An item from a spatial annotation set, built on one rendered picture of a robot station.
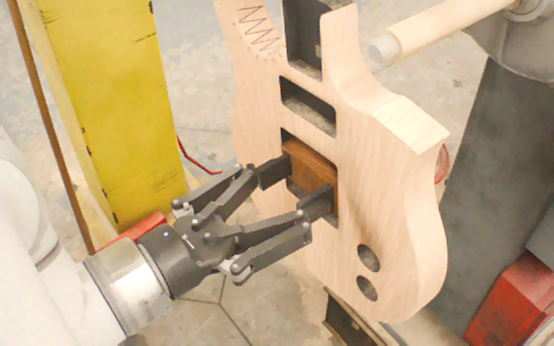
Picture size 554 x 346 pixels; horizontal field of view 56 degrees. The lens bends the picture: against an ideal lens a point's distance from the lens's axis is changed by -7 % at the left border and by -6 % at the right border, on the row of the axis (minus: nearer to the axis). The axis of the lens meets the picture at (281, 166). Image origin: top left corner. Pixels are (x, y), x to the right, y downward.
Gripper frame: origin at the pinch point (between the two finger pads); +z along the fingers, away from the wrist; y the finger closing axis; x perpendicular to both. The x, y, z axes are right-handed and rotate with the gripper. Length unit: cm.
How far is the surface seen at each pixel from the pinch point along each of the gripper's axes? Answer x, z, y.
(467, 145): -21.8, 41.8, -6.3
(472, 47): -89, 176, -98
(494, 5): 19.1, 18.2, 10.0
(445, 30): 19.0, 10.4, 10.0
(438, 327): -74, 38, -3
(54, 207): -85, -21, -127
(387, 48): 19.6, 3.1, 9.3
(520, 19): 15.3, 24.6, 9.7
